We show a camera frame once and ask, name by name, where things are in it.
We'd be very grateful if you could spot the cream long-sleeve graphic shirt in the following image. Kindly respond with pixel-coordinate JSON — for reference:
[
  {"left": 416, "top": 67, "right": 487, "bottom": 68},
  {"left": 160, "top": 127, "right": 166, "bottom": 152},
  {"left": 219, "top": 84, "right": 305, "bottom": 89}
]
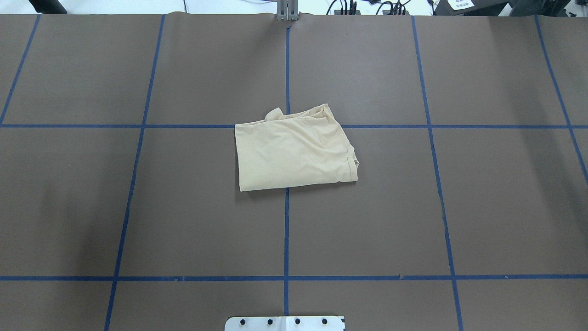
[{"left": 234, "top": 103, "right": 359, "bottom": 191}]

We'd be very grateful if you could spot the black box with label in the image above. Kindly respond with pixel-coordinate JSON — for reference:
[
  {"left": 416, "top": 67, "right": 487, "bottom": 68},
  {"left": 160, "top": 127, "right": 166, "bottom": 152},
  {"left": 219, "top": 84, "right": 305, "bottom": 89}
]
[{"left": 433, "top": 0, "right": 509, "bottom": 17}]

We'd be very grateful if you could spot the aluminium frame post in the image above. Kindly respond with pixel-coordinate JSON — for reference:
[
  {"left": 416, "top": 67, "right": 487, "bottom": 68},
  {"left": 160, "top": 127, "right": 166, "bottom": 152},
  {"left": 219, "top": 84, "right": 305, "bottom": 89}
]
[{"left": 276, "top": 0, "right": 300, "bottom": 21}]

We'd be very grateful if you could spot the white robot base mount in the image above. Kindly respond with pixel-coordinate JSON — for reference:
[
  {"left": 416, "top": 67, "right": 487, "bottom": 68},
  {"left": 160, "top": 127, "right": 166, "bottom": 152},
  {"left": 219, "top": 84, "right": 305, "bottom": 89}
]
[{"left": 224, "top": 316, "right": 346, "bottom": 331}]

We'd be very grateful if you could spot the black usb hub with cables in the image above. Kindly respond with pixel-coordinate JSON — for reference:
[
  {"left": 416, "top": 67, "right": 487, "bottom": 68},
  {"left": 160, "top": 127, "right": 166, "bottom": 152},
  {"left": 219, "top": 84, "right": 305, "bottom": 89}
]
[{"left": 325, "top": 0, "right": 361, "bottom": 16}]

